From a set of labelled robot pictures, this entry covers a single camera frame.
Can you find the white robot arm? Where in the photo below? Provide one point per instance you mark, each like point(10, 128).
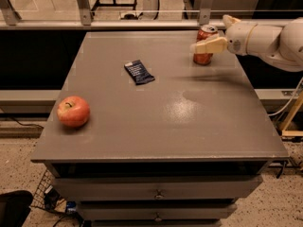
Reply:
point(279, 46)

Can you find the top grey drawer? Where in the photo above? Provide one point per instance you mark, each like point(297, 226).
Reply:
point(157, 188)

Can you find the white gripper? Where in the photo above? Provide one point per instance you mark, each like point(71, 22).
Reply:
point(237, 38)

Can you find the dark blue snack bar wrapper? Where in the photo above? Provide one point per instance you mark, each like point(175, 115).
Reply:
point(138, 72)

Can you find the black chair seat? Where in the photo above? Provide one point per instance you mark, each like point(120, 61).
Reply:
point(14, 208)

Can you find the red apple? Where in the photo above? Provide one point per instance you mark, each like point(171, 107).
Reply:
point(73, 111)

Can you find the black stand base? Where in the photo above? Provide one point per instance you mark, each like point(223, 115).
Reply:
point(113, 4)

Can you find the wooden frame stand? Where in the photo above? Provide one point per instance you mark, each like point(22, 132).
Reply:
point(284, 126)

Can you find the grey drawer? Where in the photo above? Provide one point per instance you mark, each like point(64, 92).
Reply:
point(157, 188)
point(158, 211)

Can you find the metal railing with glass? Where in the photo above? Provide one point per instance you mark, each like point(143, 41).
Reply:
point(187, 14)

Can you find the wire basket on floor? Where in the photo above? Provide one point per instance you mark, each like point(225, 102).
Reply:
point(46, 197)

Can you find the grey drawer cabinet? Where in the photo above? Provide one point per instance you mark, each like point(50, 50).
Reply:
point(190, 121)

